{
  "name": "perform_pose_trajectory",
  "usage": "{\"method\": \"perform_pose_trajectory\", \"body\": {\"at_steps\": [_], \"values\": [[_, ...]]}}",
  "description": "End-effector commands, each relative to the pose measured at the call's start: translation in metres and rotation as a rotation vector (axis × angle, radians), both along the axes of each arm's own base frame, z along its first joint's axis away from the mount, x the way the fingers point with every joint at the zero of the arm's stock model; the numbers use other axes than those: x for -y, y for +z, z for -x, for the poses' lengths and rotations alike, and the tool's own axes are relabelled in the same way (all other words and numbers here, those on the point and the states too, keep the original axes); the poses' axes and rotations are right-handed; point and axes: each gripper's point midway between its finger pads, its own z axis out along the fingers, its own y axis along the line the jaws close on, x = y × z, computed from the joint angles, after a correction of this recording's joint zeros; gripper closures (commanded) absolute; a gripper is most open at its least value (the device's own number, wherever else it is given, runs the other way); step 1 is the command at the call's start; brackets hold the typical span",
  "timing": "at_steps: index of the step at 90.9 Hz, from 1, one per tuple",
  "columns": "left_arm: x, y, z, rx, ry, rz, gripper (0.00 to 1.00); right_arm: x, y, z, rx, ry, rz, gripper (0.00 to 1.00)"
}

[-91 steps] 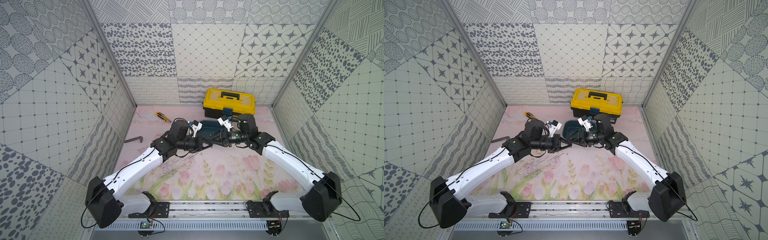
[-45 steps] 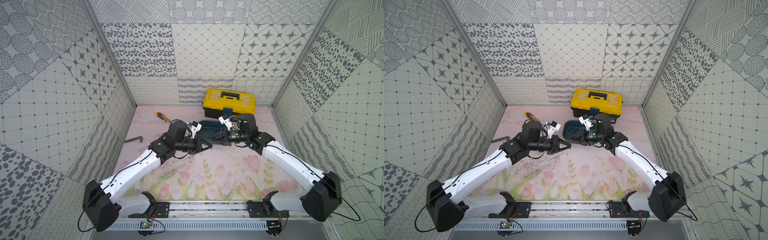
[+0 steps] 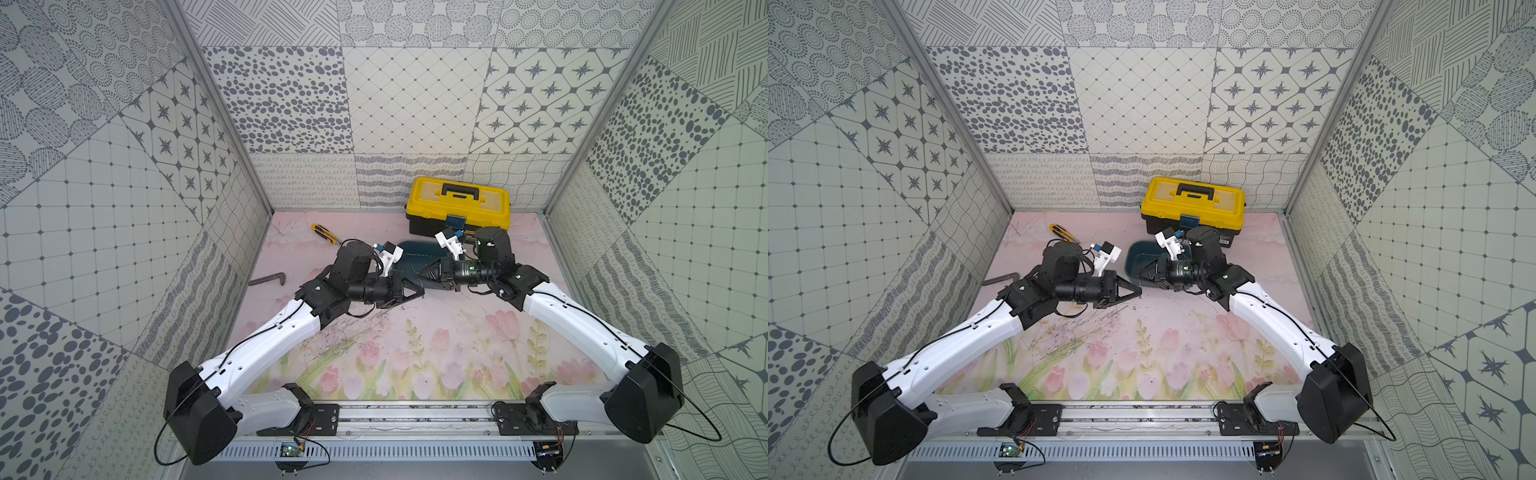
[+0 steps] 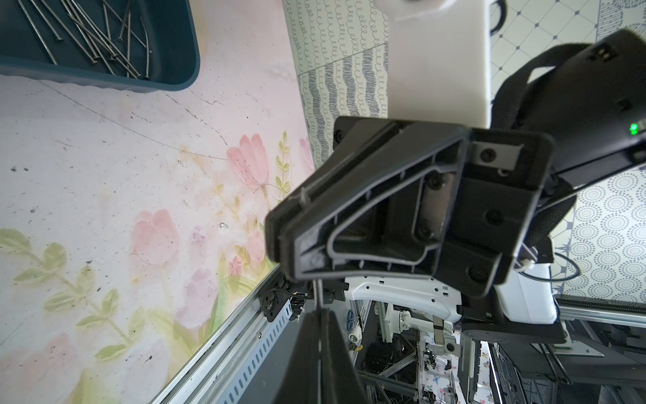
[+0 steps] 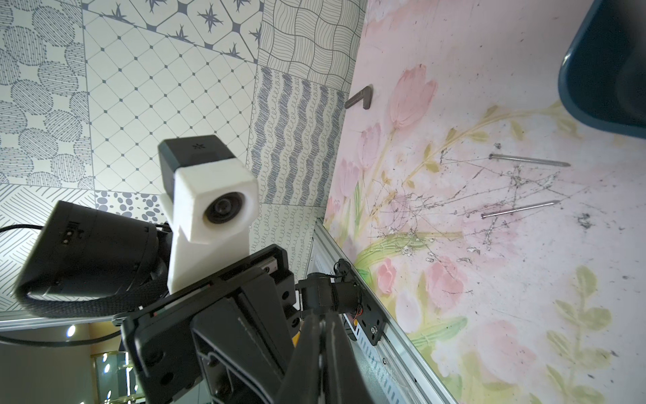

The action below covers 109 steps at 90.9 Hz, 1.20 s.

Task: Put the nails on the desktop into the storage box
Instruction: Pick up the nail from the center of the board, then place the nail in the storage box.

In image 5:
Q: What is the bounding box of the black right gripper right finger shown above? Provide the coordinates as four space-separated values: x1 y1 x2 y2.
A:
322 313 373 404

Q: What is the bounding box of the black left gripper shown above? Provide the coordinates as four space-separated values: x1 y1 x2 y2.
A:
121 245 299 403

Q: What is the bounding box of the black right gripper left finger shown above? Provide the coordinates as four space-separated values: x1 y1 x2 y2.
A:
275 314 321 403

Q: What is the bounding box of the teal plastic storage box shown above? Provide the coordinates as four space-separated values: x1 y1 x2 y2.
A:
558 1 645 139

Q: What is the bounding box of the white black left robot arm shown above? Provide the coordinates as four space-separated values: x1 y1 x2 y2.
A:
14 201 299 403

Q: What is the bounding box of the steel nail pile lower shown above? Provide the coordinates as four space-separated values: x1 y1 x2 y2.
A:
480 200 560 220

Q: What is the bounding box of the steel nail pile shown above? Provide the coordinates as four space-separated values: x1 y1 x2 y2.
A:
488 153 571 168
480 200 560 220

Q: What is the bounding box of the steel nail pile right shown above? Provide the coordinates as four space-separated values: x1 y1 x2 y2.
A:
488 153 571 168

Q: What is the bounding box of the dark metal hex key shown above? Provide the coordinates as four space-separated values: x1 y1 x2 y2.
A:
344 84 373 110

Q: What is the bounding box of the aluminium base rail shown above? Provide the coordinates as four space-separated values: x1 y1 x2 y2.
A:
307 219 455 403

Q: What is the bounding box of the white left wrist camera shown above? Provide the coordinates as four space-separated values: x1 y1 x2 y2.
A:
158 135 260 294

